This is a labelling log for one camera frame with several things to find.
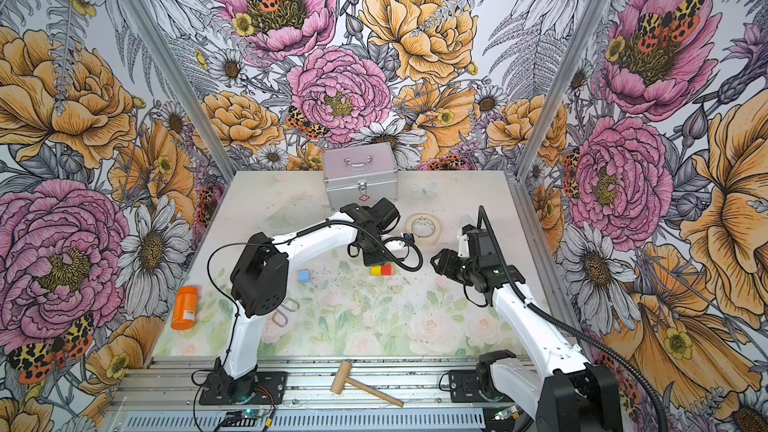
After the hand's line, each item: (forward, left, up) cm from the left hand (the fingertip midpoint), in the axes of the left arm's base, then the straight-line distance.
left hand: (373, 259), depth 91 cm
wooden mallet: (-29, +8, -4) cm, 30 cm away
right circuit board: (-38, -32, -6) cm, 50 cm away
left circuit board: (-37, +28, -6) cm, 47 cm away
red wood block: (-1, -4, -4) cm, 6 cm away
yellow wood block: (-2, -1, -2) cm, 3 cm away
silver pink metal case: (+25, +4, +12) cm, 27 cm away
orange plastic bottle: (-13, +52, -2) cm, 53 cm away
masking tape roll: (+10, -16, -5) cm, 20 cm away
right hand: (-7, -18, +5) cm, 20 cm away
